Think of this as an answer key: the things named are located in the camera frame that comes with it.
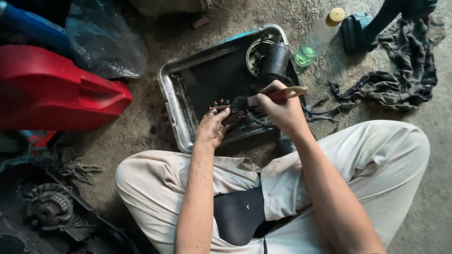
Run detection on clear bottle with yellow cap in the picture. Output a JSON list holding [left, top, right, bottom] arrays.
[[294, 7, 346, 68]]

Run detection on wooden handled paint brush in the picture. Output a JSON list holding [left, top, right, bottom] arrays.
[[231, 86, 309, 108]]

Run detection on black wire harness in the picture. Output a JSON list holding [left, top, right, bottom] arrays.
[[300, 97, 341, 125]]

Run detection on person's right hand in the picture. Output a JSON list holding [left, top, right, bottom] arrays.
[[256, 80, 306, 135]]

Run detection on person's left hand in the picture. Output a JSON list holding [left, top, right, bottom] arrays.
[[195, 106, 244, 150]]

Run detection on teal power tool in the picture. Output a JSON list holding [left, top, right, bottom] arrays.
[[340, 0, 438, 54]]

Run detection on round metal engine plate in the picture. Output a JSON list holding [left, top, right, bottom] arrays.
[[245, 33, 279, 79]]

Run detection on rectangular metal tray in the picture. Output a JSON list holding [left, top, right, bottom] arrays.
[[157, 23, 311, 154]]

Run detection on dark camouflage rag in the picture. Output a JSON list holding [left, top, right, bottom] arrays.
[[328, 16, 446, 112]]

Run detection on black cylindrical motor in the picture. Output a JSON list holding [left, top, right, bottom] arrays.
[[261, 42, 291, 84]]

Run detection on black engine cover with fan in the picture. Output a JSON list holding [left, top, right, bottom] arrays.
[[0, 164, 142, 254]]

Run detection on small wood scrap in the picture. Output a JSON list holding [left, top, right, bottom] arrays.
[[192, 16, 212, 30]]

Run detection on clear plastic bag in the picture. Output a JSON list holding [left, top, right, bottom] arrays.
[[65, 0, 149, 79]]

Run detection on person's black shirt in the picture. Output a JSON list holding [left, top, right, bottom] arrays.
[[213, 185, 294, 247]]

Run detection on person's beige trousers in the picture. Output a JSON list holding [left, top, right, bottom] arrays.
[[115, 120, 431, 254]]

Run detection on blue plastic body panel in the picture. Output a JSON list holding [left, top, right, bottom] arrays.
[[0, 0, 73, 57]]

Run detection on frayed grey cloth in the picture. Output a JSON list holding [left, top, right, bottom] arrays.
[[46, 146, 103, 186]]

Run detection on red plastic body panel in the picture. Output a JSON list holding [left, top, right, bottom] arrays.
[[0, 44, 133, 132]]

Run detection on round copper stator coil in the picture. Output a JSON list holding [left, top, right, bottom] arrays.
[[210, 98, 245, 125]]

